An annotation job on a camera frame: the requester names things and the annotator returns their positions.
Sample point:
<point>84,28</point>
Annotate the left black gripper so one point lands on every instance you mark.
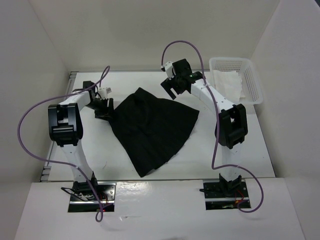
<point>107,111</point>

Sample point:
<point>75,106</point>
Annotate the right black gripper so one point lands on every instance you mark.
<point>168,84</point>

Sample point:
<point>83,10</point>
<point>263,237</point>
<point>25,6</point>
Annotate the black pleated skirt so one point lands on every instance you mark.
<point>151,130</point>

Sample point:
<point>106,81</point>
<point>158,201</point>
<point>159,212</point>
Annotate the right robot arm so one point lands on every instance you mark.
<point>232,126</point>

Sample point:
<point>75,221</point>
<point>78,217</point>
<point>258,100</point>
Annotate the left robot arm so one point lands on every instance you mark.
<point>66,130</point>

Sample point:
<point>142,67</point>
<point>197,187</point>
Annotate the white cloth in basket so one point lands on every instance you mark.
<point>229,84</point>

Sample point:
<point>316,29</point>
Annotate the white plastic basket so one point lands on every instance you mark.
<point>250,79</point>

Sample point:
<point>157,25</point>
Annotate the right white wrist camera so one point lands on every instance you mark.
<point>169,70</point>

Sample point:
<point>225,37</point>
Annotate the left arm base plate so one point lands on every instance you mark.
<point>84,201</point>

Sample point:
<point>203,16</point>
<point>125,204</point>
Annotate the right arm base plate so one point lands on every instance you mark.
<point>216,199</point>

